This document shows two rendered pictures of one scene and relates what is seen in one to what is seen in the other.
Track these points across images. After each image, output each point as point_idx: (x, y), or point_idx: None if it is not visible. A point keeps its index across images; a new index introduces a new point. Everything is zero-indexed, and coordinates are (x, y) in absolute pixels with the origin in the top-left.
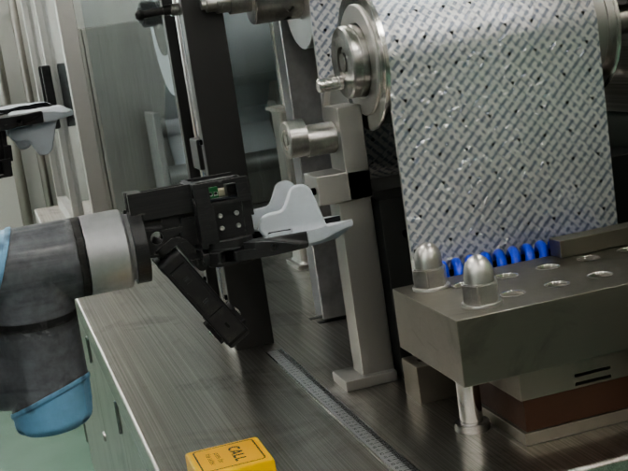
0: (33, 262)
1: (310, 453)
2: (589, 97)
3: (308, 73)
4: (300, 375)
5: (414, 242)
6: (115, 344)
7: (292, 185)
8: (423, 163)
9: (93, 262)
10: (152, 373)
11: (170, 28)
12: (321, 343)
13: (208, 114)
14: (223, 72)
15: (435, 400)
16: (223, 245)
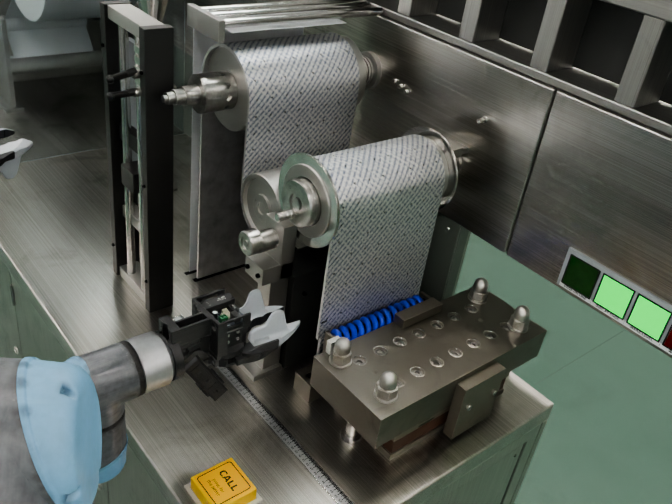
0: (109, 393)
1: (261, 461)
2: (427, 226)
3: (215, 128)
4: None
5: (322, 318)
6: (44, 287)
7: (259, 291)
8: (338, 275)
9: (149, 384)
10: (96, 337)
11: None
12: None
13: (153, 169)
14: (167, 140)
15: (315, 399)
16: (229, 354)
